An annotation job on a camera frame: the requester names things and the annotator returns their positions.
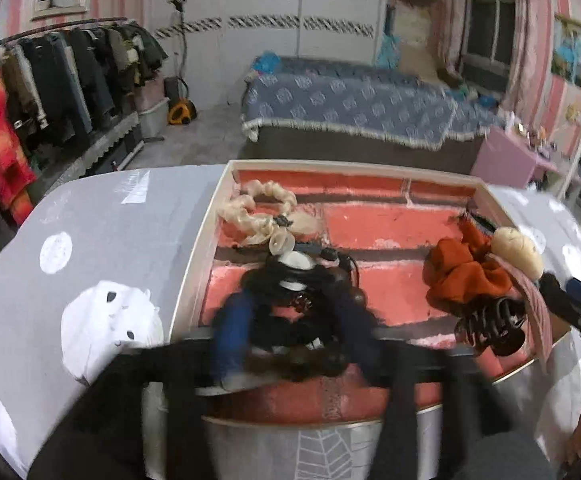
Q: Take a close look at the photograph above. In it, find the window with dark frame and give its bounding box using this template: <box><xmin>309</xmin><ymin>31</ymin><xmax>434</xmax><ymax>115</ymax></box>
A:
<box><xmin>459</xmin><ymin>0</ymin><xmax>516</xmax><ymax>98</ymax></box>

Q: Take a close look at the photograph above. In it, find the bed with blue patterned cover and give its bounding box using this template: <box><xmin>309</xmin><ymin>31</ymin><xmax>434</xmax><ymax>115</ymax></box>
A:
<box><xmin>242</xmin><ymin>56</ymin><xmax>504</xmax><ymax>151</ymax></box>

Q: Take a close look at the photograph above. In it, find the pink curtain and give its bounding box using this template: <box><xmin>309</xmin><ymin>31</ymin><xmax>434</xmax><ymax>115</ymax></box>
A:
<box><xmin>505</xmin><ymin>0</ymin><xmax>551</xmax><ymax>122</ymax></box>

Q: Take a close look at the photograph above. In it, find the orange fabric scrunchie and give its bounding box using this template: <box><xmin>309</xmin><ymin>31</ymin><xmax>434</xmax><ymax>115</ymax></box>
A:
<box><xmin>423</xmin><ymin>214</ymin><xmax>513</xmax><ymax>315</ymax></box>

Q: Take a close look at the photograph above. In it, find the black claw clip rainbow band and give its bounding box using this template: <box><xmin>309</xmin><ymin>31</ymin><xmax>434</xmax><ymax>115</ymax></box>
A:
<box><xmin>240</xmin><ymin>242</ymin><xmax>361</xmax><ymax>292</ymax></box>

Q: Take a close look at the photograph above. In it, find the pink side desk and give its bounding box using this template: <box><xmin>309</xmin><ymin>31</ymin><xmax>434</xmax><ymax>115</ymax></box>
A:
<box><xmin>470</xmin><ymin>127</ymin><xmax>558</xmax><ymax>188</ymax></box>

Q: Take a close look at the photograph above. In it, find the orange red coat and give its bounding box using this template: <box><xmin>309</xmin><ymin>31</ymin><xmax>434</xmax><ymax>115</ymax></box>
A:
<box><xmin>0</xmin><ymin>73</ymin><xmax>36</xmax><ymax>226</ymax></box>

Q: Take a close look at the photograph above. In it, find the pink knitted doll hair clip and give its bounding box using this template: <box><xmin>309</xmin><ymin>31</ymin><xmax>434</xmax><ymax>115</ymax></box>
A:
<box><xmin>487</xmin><ymin>226</ymin><xmax>553</xmax><ymax>370</ymax></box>

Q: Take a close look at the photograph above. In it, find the clothes rack with garments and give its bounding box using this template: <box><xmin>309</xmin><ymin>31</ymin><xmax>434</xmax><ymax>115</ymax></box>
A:
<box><xmin>0</xmin><ymin>21</ymin><xmax>168</xmax><ymax>229</ymax></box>

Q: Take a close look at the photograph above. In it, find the garment steamer yellow base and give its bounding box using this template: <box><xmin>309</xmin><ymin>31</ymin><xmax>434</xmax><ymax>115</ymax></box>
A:
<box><xmin>168</xmin><ymin>0</ymin><xmax>198</xmax><ymax>126</ymax></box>

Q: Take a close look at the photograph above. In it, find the black claw hair clip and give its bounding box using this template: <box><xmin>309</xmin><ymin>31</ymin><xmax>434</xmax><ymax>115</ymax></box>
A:
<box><xmin>455</xmin><ymin>297</ymin><xmax>527</xmax><ymax>358</ymax></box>

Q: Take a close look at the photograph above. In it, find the wall poster blue dress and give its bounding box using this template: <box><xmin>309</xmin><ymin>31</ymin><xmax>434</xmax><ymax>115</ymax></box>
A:
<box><xmin>551</xmin><ymin>14</ymin><xmax>581</xmax><ymax>88</ymax></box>

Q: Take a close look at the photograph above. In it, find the jewelry tray red lining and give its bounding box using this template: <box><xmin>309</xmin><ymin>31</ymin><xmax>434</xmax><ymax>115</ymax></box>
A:
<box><xmin>166</xmin><ymin>159</ymin><xmax>571</xmax><ymax>428</ymax></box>

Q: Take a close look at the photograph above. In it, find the white wardrobe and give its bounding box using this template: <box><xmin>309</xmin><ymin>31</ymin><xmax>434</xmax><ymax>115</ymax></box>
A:
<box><xmin>147</xmin><ymin>0</ymin><xmax>447</xmax><ymax>111</ymax></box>

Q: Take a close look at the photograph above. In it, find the grey storage box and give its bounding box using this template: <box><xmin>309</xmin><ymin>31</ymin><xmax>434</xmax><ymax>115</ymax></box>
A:
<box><xmin>138</xmin><ymin>98</ymin><xmax>169</xmax><ymax>139</ymax></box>

